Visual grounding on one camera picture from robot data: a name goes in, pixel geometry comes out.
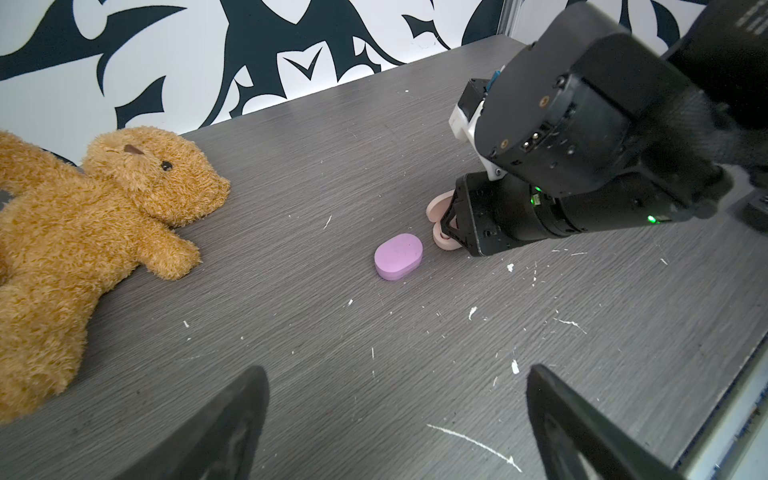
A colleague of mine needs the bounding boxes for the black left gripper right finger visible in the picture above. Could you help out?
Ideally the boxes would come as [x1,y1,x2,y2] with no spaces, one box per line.
[526,364,682,479]

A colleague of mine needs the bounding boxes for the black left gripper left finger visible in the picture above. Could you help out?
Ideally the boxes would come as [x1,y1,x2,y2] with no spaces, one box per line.
[117,366,270,479]

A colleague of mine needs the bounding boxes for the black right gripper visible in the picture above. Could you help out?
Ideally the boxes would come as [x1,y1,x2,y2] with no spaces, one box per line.
[440,172,567,257]

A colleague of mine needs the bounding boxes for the pink earbud charging case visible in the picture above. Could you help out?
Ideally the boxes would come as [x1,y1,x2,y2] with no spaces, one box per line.
[425,188,464,252]

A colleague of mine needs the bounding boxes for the purple earbud charging case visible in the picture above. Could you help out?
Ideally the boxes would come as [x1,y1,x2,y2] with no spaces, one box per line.
[374,233,423,281]

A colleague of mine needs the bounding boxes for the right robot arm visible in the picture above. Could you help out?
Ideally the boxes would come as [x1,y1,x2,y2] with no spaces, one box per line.
[427,1,767,257]

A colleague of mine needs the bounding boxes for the brown teddy bear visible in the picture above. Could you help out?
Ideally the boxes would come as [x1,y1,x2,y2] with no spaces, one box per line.
[1,126,231,424]

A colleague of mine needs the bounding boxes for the black remote control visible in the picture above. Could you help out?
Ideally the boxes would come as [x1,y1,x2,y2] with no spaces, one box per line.
[741,190,768,234]

